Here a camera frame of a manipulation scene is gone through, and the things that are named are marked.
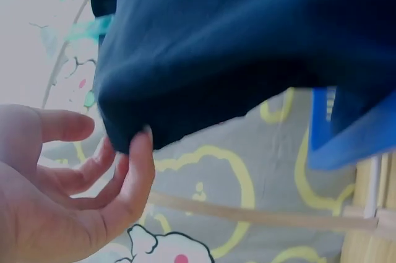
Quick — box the person's left hand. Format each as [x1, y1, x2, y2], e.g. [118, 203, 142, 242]
[0, 104, 156, 263]

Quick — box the dark navy cloth garment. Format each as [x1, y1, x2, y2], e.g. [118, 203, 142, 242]
[90, 0, 396, 155]

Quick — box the teal strip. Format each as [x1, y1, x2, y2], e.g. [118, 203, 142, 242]
[66, 14, 115, 41]

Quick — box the blue plastic frame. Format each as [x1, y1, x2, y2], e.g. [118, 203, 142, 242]
[308, 86, 396, 172]

